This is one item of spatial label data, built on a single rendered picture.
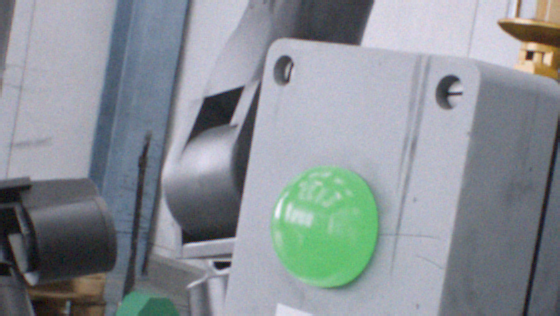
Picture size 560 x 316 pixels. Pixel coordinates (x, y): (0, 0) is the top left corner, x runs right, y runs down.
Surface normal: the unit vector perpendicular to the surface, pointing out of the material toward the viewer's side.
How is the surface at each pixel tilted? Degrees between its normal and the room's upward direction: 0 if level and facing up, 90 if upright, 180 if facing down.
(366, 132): 90
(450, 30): 90
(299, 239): 102
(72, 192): 56
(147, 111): 90
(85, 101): 90
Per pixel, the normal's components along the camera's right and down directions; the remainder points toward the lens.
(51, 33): 0.68, 0.15
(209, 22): -0.72, -0.09
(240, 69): -0.74, -0.45
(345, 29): 0.66, -0.19
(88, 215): 0.34, -0.55
